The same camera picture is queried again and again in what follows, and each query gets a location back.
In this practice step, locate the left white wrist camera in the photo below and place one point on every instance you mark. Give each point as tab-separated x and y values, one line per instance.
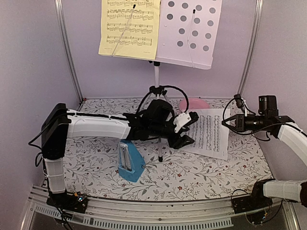
184	119

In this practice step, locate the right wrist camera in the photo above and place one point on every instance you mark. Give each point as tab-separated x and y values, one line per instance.
240	103

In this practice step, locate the pink plate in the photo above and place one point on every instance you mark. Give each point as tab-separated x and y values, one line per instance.
194	104

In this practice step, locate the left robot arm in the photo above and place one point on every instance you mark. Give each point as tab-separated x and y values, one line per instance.
158	120

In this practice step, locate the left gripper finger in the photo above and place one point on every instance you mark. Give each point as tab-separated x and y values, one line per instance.
179	141
185	128

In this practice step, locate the lilac music stand with tripod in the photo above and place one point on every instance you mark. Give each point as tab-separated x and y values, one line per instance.
159	90

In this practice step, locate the floral table mat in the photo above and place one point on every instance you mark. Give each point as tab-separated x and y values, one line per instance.
91	167

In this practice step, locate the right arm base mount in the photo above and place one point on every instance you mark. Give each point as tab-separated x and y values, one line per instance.
249	202

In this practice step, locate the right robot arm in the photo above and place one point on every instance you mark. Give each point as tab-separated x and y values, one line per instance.
280	127

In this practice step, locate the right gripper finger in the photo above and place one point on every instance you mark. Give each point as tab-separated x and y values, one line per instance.
233	128
231	121

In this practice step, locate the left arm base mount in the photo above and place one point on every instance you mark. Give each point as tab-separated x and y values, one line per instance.
76	202

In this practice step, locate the white sheet music page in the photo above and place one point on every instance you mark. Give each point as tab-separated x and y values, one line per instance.
211	137

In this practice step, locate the blue metronome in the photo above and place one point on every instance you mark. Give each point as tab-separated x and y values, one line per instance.
131	163

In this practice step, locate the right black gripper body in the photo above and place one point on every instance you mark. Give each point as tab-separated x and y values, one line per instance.
242	123

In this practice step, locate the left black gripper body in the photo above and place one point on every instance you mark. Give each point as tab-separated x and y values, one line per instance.
158	130

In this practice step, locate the yellow sheet music page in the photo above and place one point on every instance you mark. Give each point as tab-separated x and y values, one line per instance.
129	28

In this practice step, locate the front aluminium rail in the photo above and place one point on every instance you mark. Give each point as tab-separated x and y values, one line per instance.
116	214

